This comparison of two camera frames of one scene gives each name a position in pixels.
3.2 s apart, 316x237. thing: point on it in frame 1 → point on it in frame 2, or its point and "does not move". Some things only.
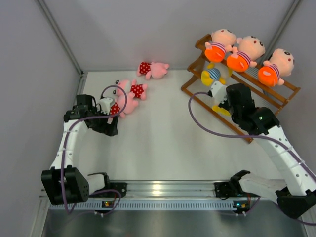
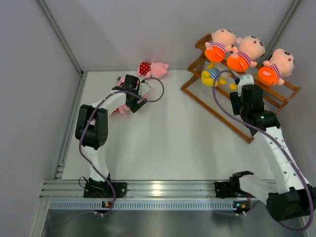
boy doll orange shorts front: x=280 y=65 does not move
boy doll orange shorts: x=250 y=48 does not move
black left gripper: x=108 y=129 → x=134 y=106
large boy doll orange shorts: x=222 y=40 does not move
